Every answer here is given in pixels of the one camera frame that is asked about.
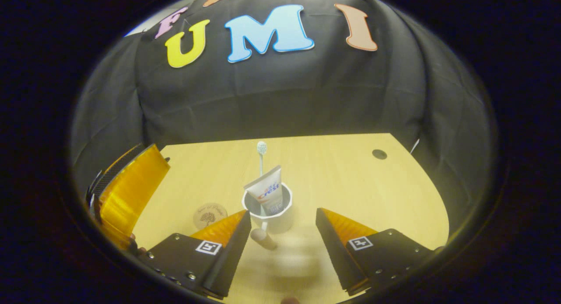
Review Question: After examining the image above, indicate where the black backdrop cloth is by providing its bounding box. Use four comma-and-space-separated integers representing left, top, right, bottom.
70, 0, 492, 234

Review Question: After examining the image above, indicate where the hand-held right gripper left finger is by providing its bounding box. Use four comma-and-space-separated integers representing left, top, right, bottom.
138, 209, 252, 300

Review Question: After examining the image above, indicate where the round wooden coaster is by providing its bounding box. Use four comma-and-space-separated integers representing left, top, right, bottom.
193, 202, 229, 230

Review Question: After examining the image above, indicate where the white toothpaste tube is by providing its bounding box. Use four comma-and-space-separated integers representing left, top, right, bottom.
243, 165, 284, 216

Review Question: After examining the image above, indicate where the pale green toothbrush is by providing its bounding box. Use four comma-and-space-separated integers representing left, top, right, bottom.
256, 140, 268, 219

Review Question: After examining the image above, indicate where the light wooden desktop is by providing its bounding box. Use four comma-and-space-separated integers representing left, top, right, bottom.
131, 133, 450, 304

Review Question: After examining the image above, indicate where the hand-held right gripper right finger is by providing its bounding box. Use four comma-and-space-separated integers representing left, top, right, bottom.
315, 207, 437, 296

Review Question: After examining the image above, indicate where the white cup with wooden handle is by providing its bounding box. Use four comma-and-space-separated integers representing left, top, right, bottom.
241, 182, 295, 251

